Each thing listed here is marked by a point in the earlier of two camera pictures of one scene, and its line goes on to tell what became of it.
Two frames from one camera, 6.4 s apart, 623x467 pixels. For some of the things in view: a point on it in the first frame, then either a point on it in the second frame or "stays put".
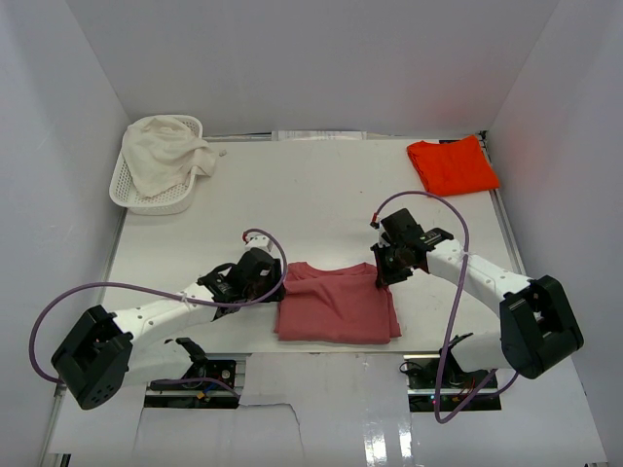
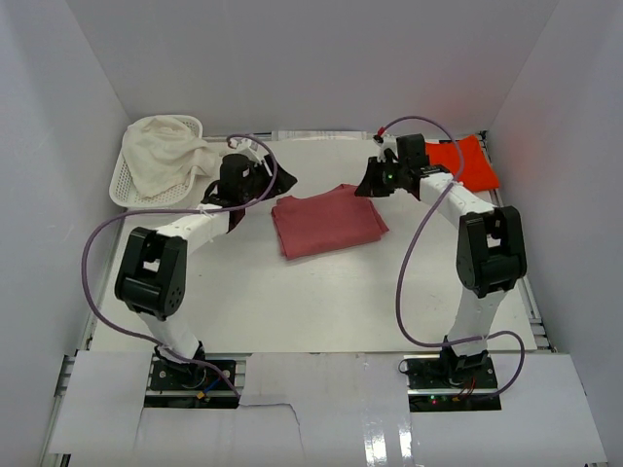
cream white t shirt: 164,154 stays put
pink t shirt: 335,305 to 335,220
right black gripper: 385,277 to 370,186
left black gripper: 276,295 to 283,181
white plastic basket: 175,199 stays put
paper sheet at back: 318,135 stays put
